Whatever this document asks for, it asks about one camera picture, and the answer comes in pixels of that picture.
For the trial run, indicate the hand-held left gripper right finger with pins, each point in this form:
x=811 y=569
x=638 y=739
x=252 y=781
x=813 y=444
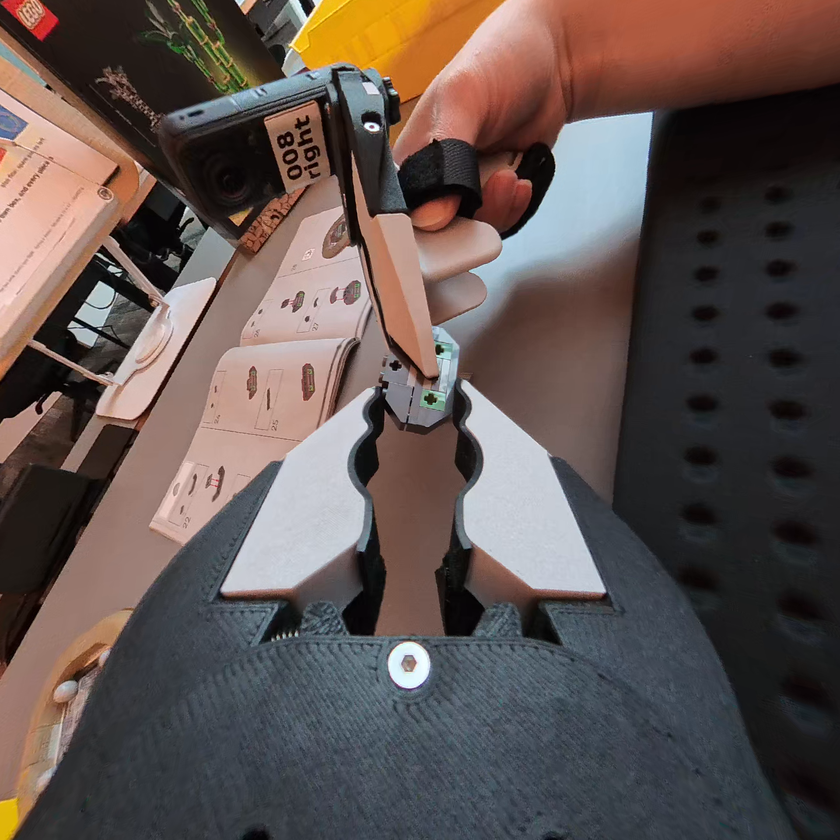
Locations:
x=525 y=525

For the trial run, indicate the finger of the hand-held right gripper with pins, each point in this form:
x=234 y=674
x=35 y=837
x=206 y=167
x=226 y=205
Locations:
x=400 y=289

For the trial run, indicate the person's right forearm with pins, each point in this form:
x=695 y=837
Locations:
x=689 y=52

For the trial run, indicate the black toy set box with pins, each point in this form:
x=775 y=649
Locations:
x=131 y=59

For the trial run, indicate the person's right hand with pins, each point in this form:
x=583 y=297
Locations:
x=485 y=105

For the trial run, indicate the white document stand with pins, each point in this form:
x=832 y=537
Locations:
x=157 y=348

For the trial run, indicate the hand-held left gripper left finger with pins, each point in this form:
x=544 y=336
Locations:
x=302 y=525

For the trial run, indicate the printed paper sheet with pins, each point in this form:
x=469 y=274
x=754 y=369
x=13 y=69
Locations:
x=39 y=216

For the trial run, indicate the yellow plastic bin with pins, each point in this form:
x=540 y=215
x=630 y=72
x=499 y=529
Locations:
x=394 y=39

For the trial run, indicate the black perforated armrest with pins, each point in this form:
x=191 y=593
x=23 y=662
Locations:
x=741 y=407

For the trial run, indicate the open building instruction booklet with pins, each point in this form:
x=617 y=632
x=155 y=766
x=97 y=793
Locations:
x=262 y=394

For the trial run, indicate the grey desk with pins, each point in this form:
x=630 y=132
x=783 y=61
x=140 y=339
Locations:
x=538 y=361

